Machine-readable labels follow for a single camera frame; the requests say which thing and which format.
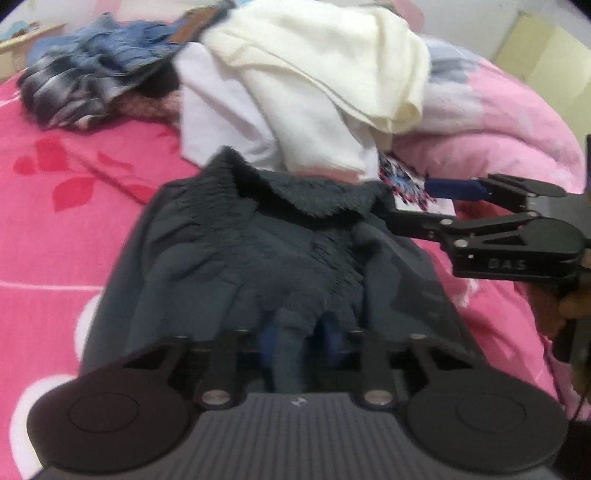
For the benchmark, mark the pink fuzzy garment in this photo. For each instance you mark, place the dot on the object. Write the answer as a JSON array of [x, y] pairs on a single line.
[[147, 107]]

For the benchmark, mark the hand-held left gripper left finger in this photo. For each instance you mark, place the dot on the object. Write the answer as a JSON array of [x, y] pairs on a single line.
[[266, 346]]

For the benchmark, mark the light pink quilt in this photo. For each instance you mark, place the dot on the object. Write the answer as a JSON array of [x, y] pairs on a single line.
[[498, 115]]

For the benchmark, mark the dark grey pants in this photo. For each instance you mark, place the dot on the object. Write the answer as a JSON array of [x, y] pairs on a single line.
[[254, 258]]

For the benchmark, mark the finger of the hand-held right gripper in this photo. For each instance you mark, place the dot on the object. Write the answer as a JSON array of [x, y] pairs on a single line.
[[415, 224], [455, 189]]

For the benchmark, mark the blue jeans with brown label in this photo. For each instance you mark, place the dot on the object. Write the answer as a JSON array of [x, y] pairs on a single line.
[[120, 46]]

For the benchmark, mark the pink floral bedsheet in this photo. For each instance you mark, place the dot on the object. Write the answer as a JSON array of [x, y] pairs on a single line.
[[69, 230]]

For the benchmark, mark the colourful patterned cloth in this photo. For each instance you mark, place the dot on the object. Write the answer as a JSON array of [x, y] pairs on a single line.
[[401, 182]]

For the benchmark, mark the pale yellow cabinet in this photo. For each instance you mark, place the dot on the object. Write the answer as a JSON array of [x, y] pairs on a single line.
[[554, 50]]

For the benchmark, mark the beige wooden shelf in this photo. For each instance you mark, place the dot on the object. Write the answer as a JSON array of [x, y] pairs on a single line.
[[14, 44]]

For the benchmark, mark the dark plaid shirt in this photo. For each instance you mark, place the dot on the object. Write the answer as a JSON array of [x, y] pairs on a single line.
[[60, 97]]

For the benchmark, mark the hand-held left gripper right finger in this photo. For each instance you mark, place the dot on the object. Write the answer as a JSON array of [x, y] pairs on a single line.
[[330, 337]]

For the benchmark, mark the person's right hand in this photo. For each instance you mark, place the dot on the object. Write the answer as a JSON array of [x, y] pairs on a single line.
[[572, 307]]

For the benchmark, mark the cream white garment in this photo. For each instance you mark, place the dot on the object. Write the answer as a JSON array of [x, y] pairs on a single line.
[[332, 60]]

